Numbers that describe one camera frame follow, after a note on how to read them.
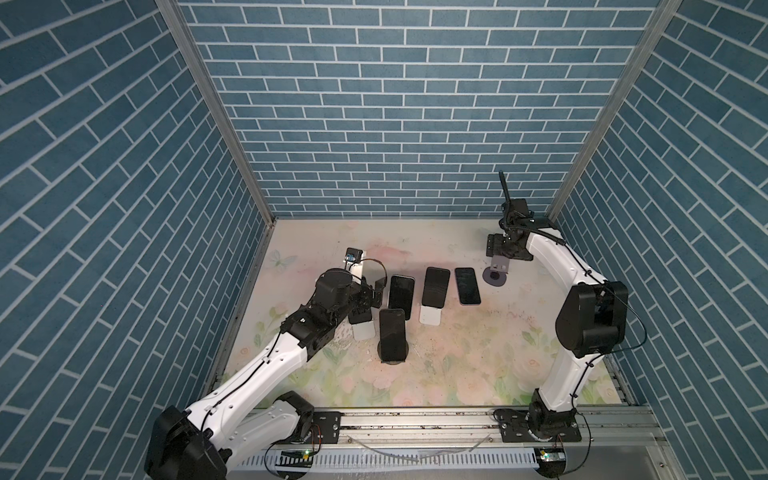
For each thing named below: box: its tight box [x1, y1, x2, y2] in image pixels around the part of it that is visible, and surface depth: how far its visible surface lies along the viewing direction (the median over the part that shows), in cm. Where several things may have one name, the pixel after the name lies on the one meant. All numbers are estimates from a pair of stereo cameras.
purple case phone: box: [454, 267, 481, 305], surface depth 103 cm
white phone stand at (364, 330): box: [351, 322, 376, 340], surface depth 91 cm
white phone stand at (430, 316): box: [419, 305, 442, 326], surface depth 95 cm
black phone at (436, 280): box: [422, 267, 451, 309], surface depth 88 cm
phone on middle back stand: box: [388, 275, 415, 320], surface depth 88 cm
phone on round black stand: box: [379, 308, 407, 363], surface depth 82 cm
